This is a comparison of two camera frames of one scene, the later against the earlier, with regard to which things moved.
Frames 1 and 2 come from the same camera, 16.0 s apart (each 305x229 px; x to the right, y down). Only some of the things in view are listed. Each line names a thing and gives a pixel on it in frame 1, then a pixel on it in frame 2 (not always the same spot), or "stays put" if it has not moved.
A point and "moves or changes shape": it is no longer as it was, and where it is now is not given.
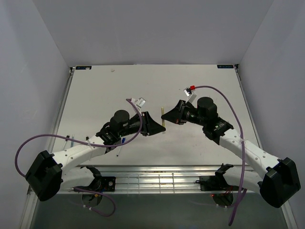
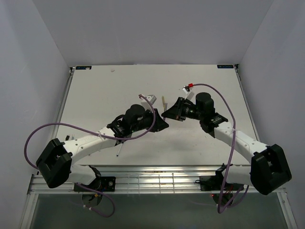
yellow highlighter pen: x=163 y=119 moves or changes shape
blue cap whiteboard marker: x=123 y=140 stays put
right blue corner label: x=225 y=66 stays put
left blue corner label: x=83 y=67 stays put
